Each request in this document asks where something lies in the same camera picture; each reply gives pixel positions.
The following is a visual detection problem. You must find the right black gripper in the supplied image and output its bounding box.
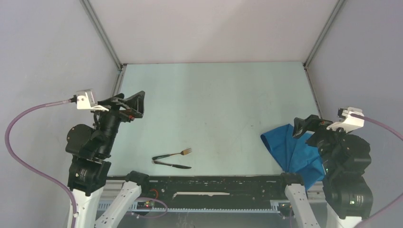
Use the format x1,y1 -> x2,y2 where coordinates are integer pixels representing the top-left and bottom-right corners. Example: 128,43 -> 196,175
291,112 -> 353,172

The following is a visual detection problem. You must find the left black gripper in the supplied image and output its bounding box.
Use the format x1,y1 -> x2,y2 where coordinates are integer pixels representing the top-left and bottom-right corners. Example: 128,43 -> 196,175
92,90 -> 146,155

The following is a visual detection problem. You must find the blue cloth napkin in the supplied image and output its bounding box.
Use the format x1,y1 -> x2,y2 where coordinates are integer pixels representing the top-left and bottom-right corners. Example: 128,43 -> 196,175
260,124 -> 325,190

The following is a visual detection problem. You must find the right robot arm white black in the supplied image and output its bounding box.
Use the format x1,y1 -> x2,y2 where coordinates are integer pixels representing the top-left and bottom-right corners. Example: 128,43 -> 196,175
292,109 -> 374,228

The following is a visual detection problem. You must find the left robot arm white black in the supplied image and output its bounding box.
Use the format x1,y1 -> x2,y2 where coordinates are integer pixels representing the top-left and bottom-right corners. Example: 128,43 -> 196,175
66,89 -> 150,228

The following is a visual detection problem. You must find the small circuit board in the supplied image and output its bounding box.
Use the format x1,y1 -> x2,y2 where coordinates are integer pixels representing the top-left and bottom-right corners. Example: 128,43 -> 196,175
136,201 -> 154,210

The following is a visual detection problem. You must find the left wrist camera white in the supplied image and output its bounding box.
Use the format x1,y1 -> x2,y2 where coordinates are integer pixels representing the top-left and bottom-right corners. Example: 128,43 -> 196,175
76,89 -> 109,112

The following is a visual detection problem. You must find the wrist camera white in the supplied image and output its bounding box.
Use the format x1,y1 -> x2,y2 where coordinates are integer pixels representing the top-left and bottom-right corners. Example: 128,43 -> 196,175
76,89 -> 109,112
326,107 -> 365,133

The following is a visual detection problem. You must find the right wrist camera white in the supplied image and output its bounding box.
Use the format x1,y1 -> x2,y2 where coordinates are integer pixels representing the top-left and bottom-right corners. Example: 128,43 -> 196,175
326,107 -> 365,133

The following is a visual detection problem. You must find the aluminium frame rail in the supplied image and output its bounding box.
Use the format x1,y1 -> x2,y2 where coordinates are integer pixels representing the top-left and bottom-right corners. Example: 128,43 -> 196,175
96,179 -> 328,215

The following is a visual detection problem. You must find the fork with black handle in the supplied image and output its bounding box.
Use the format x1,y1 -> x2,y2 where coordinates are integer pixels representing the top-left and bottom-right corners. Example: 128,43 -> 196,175
152,148 -> 192,161

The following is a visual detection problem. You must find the knife with black handle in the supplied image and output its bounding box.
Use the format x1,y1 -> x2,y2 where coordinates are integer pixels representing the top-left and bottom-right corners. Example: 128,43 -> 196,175
152,160 -> 191,169

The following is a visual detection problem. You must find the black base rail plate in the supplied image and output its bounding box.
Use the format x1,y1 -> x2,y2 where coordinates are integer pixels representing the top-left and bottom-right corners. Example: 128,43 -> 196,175
140,175 -> 288,211

